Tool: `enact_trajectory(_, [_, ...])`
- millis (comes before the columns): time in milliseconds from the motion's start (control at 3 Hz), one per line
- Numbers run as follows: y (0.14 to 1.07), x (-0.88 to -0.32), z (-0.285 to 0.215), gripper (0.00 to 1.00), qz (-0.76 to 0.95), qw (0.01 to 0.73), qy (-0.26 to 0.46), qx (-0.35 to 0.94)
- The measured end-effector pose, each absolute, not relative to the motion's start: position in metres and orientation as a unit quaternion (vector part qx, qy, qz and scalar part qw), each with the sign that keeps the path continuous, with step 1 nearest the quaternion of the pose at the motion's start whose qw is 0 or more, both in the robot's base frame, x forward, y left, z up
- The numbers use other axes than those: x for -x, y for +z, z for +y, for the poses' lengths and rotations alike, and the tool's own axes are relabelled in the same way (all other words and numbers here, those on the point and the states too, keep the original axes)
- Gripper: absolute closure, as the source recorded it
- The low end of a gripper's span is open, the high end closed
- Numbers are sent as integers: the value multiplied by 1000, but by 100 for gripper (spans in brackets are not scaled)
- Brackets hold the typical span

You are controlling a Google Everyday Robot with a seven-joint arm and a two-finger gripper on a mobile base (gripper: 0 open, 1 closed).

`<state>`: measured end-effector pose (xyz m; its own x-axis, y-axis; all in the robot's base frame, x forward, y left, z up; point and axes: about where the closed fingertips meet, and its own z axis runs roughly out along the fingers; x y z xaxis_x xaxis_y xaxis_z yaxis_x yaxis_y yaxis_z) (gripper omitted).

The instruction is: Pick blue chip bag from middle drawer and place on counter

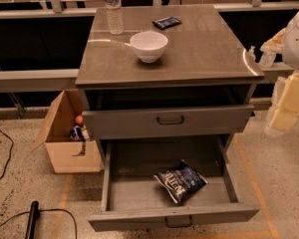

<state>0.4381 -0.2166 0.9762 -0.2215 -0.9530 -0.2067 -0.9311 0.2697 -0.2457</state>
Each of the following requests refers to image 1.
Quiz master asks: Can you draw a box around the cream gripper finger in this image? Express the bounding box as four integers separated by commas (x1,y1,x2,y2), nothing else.
264,71,299,137
260,28,285,54

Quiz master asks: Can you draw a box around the blue chip bag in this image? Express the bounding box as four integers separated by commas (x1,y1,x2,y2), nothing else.
153,160,207,204

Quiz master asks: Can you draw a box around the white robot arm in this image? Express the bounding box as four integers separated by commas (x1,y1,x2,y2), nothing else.
260,11,299,136

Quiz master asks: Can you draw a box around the grey drawer cabinet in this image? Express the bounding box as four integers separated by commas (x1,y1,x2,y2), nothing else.
76,5,264,161

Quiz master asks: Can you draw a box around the closed top drawer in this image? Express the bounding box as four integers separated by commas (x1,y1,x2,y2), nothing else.
83,105,253,139

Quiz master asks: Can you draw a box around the open middle drawer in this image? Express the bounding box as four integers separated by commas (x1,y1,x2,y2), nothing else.
89,135,259,232

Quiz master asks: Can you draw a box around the clear sanitizer pump bottle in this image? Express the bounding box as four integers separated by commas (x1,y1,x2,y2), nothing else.
259,52,276,68

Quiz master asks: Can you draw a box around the small clear pump bottle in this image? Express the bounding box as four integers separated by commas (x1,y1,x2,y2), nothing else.
248,46,256,62

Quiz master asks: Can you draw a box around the small dark blue snack packet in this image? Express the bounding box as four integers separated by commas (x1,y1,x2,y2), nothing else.
152,17,181,30

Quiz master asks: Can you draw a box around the white ceramic bowl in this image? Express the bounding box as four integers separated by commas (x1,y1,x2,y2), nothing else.
130,31,168,63

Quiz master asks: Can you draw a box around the clear plastic water bottle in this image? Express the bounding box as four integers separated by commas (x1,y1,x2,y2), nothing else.
105,0,124,35

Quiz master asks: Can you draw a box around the orange ball in box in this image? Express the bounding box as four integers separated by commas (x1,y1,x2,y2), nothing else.
75,116,84,126

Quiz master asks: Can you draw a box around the blue can in box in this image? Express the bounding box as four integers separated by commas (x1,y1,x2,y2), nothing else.
69,126,85,141

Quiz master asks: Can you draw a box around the cardboard box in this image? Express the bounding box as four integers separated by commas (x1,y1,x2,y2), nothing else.
32,89,103,173

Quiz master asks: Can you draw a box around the grey metal railing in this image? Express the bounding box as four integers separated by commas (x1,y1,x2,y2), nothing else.
0,0,299,94

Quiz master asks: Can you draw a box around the black cylindrical floor object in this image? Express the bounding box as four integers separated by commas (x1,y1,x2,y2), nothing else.
25,200,40,239

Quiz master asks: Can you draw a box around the thin black cable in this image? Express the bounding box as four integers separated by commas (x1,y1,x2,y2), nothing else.
0,208,78,239

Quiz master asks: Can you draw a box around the black cable on floor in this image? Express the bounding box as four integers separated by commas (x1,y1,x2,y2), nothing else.
0,119,15,186

